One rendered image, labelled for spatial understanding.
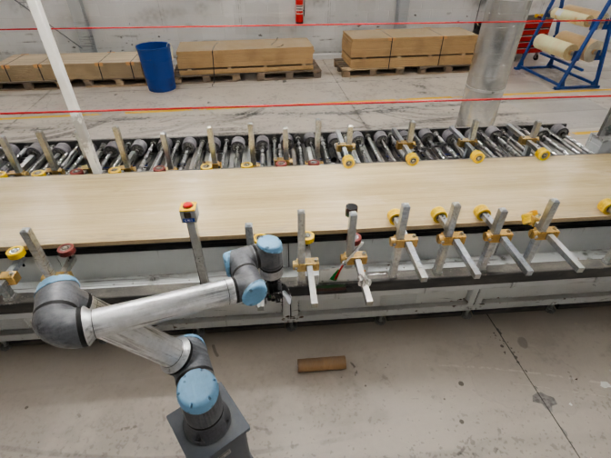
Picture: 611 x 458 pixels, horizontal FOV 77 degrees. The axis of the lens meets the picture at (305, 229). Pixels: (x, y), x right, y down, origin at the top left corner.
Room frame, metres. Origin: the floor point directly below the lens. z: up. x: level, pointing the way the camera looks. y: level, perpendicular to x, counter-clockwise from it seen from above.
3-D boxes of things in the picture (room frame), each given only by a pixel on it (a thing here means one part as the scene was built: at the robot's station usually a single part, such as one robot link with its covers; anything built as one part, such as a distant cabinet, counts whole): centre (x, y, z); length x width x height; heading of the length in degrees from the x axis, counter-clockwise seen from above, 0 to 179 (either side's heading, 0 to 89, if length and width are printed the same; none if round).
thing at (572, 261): (1.48, -1.27, 0.95); 0.36 x 0.03 x 0.03; 5
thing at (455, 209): (1.53, -0.73, 0.93); 0.03 x 0.03 x 0.48; 5
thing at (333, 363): (1.39, -0.10, 0.04); 0.30 x 0.08 x 0.08; 95
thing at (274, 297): (1.07, 0.13, 1.08); 0.09 x 0.08 x 0.12; 8
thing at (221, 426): (0.76, 0.40, 0.65); 0.19 x 0.19 x 0.10
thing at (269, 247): (1.08, 0.13, 1.25); 0.10 x 0.09 x 0.12; 115
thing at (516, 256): (1.53, -1.02, 0.95); 0.50 x 0.04 x 0.04; 5
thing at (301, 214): (1.47, 0.02, 0.93); 0.03 x 0.03 x 0.48; 5
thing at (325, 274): (1.47, -0.20, 0.75); 0.26 x 0.01 x 0.10; 95
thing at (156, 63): (6.83, 2.49, 0.36); 0.59 x 0.57 x 0.73; 8
